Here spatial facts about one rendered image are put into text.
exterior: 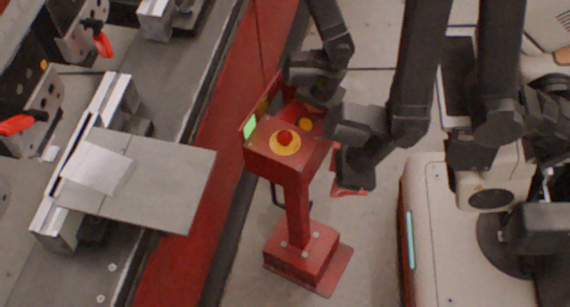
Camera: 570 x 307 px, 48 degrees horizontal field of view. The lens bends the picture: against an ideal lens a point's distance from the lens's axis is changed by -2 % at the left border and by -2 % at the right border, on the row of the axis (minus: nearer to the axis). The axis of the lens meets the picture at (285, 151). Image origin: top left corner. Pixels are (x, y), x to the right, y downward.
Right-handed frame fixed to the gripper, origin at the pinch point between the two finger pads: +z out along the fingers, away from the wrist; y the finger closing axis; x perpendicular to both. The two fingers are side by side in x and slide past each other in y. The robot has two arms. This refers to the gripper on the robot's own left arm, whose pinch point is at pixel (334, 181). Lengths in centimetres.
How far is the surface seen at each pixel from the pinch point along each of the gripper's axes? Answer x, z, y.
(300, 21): 33, 89, -128
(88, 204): -40.8, 20.3, 4.8
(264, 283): 26, 99, -17
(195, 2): -25, 23, -56
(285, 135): -1.0, 21.4, -22.4
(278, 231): 25, 86, -30
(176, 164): -26.7, 13.2, -3.8
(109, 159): -38.6, 19.0, -4.7
